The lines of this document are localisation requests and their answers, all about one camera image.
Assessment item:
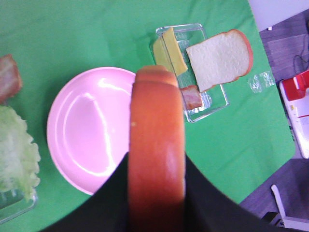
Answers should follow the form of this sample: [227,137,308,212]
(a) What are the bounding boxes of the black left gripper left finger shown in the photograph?
[42,153,128,232]

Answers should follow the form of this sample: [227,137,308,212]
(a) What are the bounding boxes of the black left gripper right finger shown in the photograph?
[184,156,285,232]

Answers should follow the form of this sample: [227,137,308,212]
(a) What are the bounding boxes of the toy bread slice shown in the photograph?
[128,65,185,232]
[186,29,253,92]

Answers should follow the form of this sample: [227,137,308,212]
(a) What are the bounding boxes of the toy lettuce leaf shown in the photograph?
[0,105,41,201]

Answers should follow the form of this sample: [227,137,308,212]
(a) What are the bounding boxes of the toy bacon strip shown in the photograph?
[181,85,203,110]
[0,54,23,104]

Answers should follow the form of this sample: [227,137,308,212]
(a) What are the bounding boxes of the yellow toy cheese slice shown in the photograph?
[153,27,188,76]

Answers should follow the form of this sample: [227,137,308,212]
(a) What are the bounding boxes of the green tablecloth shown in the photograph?
[0,0,295,232]

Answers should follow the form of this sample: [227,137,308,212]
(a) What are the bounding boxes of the pink round plate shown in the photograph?
[46,67,135,195]

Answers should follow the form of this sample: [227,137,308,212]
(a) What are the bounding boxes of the left clear plastic tray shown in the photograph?
[0,189,37,224]

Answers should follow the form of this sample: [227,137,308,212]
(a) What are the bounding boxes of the clear plastic tray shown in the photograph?
[0,189,37,224]
[150,23,229,123]

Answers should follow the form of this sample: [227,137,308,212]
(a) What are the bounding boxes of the clear tape piece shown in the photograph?
[248,71,276,93]

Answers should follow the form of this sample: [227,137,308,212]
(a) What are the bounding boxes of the red and white box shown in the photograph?
[279,70,309,159]

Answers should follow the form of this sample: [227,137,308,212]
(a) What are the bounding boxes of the right clear plastic tray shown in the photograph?
[150,23,229,123]

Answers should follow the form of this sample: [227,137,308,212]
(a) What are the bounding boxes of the white stand frame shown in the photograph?
[262,184,309,232]

